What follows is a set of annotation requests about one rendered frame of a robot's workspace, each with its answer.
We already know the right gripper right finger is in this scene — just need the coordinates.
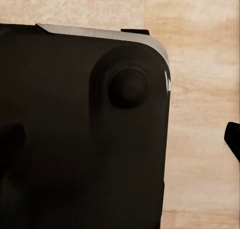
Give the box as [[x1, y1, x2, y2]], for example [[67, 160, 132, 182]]
[[224, 121, 240, 162]]

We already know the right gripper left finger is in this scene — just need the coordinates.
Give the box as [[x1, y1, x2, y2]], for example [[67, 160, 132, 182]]
[[0, 122, 26, 182]]

